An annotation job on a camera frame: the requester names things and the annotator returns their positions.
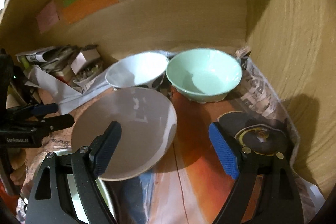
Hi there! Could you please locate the small bowl of glass marbles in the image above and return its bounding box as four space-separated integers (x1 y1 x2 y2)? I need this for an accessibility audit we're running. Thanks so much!
73 60 103 90

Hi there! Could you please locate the person's left hand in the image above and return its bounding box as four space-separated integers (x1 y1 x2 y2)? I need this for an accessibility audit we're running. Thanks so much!
10 149 26 186

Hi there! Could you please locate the grey folded paper sheet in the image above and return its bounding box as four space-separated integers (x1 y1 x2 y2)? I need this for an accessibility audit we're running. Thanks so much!
24 65 110 115

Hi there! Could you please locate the mint green bowl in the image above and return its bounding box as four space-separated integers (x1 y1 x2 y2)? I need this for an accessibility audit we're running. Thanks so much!
166 48 243 103

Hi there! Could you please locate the orange sticky note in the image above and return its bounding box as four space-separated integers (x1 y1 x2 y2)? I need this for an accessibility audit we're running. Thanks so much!
62 0 119 24

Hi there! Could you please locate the stack of newspapers and books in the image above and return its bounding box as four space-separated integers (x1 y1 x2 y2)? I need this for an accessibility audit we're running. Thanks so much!
16 45 97 84

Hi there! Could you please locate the pink sticky note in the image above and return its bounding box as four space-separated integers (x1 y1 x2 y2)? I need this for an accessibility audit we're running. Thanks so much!
35 1 60 34

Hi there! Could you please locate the small white cardboard box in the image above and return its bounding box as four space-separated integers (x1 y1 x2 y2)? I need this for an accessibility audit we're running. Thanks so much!
70 48 101 74

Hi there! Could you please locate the large grey-pink bowl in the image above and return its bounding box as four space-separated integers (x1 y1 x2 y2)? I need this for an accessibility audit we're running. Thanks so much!
71 88 177 181

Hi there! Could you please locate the white ceramic plate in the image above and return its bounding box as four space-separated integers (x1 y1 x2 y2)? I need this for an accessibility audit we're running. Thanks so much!
56 150 117 224

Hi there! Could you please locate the printed newspaper table covering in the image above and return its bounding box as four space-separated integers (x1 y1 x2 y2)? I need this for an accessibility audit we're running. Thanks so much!
15 48 326 224

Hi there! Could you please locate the dark wine bottle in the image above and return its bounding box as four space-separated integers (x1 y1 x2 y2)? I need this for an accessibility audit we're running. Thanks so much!
1 48 35 104

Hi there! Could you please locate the white bowl with black spots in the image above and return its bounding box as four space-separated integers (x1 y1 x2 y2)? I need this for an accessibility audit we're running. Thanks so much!
105 52 169 90

